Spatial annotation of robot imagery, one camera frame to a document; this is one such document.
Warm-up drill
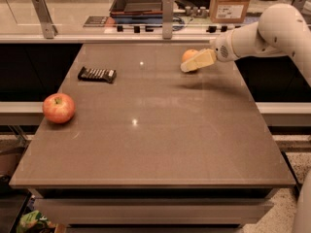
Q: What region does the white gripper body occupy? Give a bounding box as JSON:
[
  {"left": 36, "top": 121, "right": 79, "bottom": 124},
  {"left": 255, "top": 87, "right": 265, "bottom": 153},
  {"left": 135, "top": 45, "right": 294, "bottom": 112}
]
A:
[{"left": 211, "top": 30, "right": 238, "bottom": 62}]

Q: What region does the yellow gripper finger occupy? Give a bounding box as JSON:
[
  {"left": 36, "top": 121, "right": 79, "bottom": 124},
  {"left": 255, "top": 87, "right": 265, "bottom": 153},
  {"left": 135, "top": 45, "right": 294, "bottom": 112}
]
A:
[{"left": 181, "top": 49, "right": 217, "bottom": 73}]

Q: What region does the orange fruit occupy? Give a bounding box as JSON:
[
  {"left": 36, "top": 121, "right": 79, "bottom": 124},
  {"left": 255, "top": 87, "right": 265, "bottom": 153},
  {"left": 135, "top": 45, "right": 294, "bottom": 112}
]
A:
[{"left": 182, "top": 50, "right": 197, "bottom": 62}]

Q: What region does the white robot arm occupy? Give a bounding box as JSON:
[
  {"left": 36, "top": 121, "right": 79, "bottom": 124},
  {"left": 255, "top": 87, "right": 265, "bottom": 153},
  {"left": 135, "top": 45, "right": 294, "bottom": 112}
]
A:
[{"left": 181, "top": 4, "right": 311, "bottom": 85}]

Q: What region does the red apple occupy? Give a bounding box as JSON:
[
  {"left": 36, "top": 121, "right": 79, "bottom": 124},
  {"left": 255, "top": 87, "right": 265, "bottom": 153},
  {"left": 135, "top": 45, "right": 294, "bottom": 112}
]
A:
[{"left": 42, "top": 93, "right": 76, "bottom": 124}]

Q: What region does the cardboard box with label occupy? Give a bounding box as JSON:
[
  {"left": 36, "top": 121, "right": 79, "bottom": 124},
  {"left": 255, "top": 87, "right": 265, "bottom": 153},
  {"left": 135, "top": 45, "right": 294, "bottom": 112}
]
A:
[{"left": 209, "top": 0, "right": 250, "bottom": 23}]

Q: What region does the open dark tray bin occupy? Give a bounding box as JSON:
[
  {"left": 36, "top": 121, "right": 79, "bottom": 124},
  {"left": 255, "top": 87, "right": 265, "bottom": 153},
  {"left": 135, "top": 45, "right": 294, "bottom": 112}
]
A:
[{"left": 110, "top": 0, "right": 162, "bottom": 16}]

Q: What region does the black chocolate bar wrapper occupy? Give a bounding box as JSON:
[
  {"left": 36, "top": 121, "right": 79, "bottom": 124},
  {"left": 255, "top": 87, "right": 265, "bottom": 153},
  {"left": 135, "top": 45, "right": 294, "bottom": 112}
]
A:
[{"left": 78, "top": 67, "right": 117, "bottom": 83}]

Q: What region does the table drawer front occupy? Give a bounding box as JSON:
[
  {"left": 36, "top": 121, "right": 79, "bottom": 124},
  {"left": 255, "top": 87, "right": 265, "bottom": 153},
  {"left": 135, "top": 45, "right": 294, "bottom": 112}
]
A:
[{"left": 35, "top": 199, "right": 273, "bottom": 225}]

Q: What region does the glass barrier panel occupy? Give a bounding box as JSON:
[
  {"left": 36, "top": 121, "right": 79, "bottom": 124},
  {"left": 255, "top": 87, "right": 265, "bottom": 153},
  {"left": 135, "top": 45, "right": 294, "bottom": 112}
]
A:
[{"left": 0, "top": 0, "right": 304, "bottom": 43}]

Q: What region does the green snack bag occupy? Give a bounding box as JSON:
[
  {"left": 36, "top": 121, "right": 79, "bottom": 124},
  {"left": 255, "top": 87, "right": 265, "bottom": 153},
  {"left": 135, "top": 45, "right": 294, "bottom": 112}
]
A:
[{"left": 16, "top": 210, "right": 56, "bottom": 233}]

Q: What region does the middle metal glass bracket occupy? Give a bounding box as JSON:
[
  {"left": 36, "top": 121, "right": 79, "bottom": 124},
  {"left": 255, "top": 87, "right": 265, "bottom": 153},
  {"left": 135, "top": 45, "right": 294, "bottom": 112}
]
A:
[{"left": 162, "top": 0, "right": 174, "bottom": 40}]

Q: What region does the metal glass bracket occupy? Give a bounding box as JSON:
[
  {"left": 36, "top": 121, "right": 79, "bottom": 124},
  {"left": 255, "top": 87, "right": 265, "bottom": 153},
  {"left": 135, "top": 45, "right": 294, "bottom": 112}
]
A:
[
  {"left": 31, "top": 0, "right": 57, "bottom": 39},
  {"left": 292, "top": 0, "right": 307, "bottom": 12},
  {"left": 162, "top": 0, "right": 174, "bottom": 40}
]

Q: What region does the right metal glass bracket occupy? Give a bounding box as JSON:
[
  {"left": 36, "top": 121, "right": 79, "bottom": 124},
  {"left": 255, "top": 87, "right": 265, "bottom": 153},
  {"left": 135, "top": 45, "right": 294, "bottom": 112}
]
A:
[{"left": 292, "top": 0, "right": 307, "bottom": 12}]

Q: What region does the left metal glass bracket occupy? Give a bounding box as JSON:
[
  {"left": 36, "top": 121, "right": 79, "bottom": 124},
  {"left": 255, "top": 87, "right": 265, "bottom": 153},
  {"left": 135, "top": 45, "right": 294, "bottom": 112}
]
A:
[{"left": 31, "top": 0, "right": 57, "bottom": 39}]

